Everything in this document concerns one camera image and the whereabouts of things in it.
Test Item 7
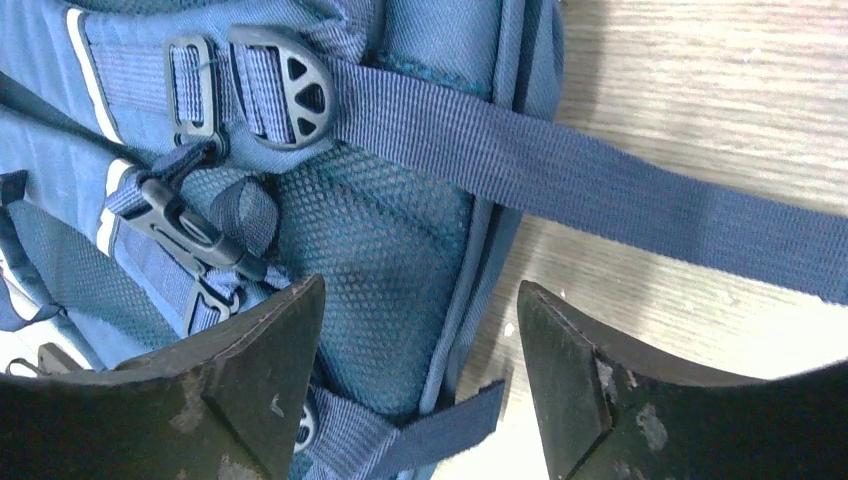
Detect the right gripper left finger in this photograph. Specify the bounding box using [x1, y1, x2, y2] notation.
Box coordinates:
[1, 275, 325, 479]

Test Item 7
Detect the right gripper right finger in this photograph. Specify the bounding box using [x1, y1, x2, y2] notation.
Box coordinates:
[517, 281, 847, 479]

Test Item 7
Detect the navy blue student backpack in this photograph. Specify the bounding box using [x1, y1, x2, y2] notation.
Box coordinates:
[1, 1, 847, 479]

